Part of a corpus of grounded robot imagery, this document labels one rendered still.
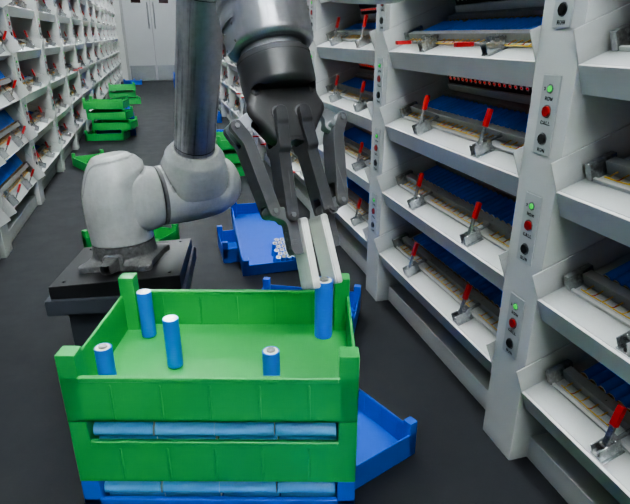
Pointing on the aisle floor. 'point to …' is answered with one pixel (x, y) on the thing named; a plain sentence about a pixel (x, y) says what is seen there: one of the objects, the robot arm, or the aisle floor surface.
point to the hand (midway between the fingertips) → (315, 252)
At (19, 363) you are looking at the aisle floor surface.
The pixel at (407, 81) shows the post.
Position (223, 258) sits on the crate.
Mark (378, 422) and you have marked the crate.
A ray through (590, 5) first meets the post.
